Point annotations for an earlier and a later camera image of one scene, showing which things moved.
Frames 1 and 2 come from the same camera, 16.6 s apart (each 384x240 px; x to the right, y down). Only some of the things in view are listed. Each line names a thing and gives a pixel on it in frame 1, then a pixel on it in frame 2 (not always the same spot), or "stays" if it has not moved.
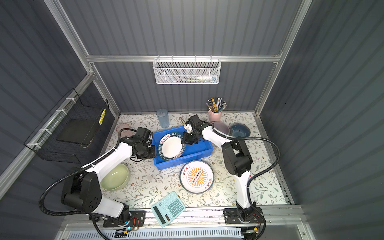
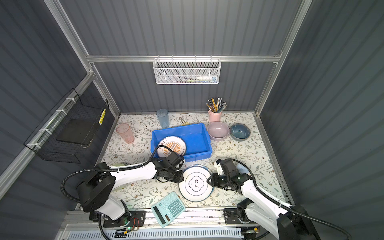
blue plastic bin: [192, 151] stays
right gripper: [185, 139] -> [213, 180]
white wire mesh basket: [187, 70] stays
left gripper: [153, 154] -> [180, 179]
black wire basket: [67, 132] stays
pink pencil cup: [214, 116] stays
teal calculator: [168, 208] stays
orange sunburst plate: [196, 176] -> [175, 144]
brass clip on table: [182, 120] stays
